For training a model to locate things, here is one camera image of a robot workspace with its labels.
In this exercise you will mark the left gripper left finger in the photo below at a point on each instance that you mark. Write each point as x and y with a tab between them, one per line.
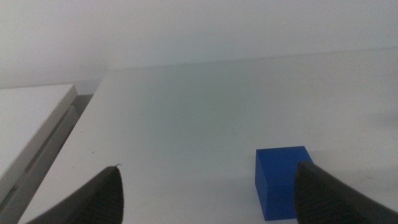
99	202

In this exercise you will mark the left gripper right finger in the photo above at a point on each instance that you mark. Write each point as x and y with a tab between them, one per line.
326	199

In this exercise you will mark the blue cube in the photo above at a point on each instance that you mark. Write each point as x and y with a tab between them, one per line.
273	180

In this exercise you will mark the white side table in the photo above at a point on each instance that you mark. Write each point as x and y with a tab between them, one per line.
21	118

